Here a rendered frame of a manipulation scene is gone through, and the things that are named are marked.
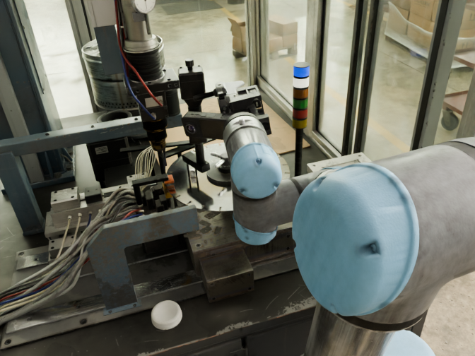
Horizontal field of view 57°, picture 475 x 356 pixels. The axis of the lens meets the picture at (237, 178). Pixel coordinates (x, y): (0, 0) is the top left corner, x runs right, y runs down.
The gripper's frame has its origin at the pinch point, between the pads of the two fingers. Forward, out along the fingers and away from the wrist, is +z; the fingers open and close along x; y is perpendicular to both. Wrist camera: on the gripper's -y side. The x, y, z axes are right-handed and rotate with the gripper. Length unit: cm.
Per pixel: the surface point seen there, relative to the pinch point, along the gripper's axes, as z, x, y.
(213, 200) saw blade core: -3.8, -25.1, -7.6
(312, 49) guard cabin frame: 57, -17, 36
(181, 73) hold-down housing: 2.6, 5.3, -6.9
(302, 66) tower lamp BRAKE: 24.3, -8.8, 24.5
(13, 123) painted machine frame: 44, -12, -65
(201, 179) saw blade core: 6.3, -24.9, -9.5
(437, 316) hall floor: 21, -132, 70
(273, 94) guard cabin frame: 93, -47, 26
